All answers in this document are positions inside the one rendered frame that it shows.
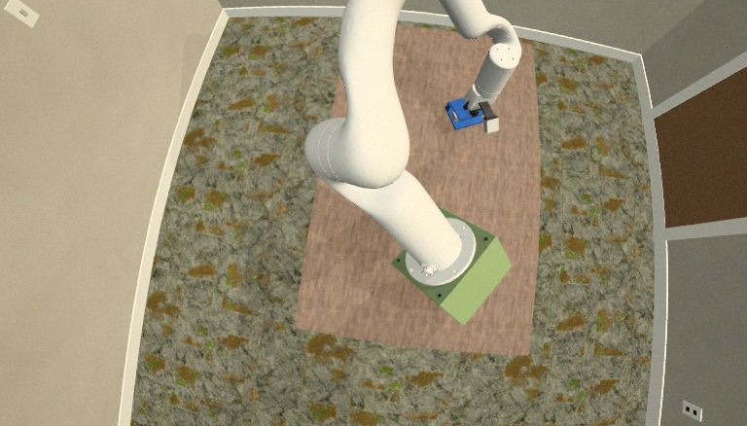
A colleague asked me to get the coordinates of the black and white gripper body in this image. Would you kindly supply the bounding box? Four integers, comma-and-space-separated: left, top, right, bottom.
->
463, 85, 498, 111

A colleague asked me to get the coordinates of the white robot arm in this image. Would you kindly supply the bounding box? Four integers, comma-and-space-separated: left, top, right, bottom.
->
304, 0, 521, 286

